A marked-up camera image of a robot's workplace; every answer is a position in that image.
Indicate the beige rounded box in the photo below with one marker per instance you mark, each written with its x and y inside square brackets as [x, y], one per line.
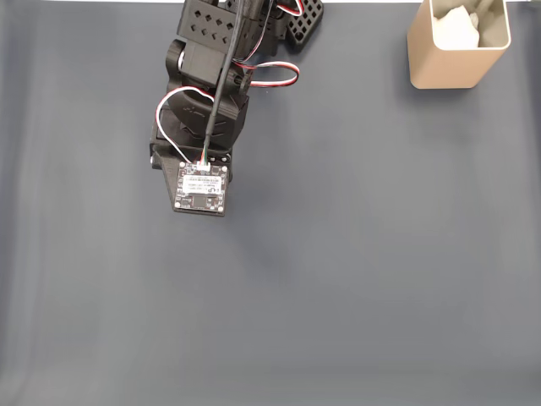
[448, 67]

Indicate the white crumpled cloth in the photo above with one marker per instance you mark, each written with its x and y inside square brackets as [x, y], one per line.
[456, 29]

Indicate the camera circuit board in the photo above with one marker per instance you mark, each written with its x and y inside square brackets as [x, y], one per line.
[203, 190]

